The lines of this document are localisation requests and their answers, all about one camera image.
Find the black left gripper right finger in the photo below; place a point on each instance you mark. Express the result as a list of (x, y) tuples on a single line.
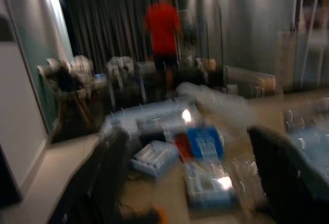
[(280, 177)]

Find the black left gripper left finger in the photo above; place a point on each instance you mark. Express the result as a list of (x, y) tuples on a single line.
[(95, 180)]

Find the light blue plastic bag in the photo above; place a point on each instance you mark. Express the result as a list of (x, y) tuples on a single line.
[(312, 152)]

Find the light wooden table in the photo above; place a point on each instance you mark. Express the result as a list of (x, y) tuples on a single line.
[(239, 131)]

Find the red flat item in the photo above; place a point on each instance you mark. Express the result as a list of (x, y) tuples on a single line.
[(183, 148)]

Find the wooden chair with clothes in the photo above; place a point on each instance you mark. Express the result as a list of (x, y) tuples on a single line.
[(68, 80)]

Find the white plastic bag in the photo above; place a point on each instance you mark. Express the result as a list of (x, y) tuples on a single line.
[(213, 98)]

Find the low black cluttered table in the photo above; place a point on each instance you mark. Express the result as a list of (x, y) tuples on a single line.
[(133, 72)]

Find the grey curtain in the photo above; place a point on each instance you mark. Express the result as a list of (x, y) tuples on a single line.
[(110, 16)]

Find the person in red shirt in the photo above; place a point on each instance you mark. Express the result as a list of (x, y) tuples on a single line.
[(162, 26)]

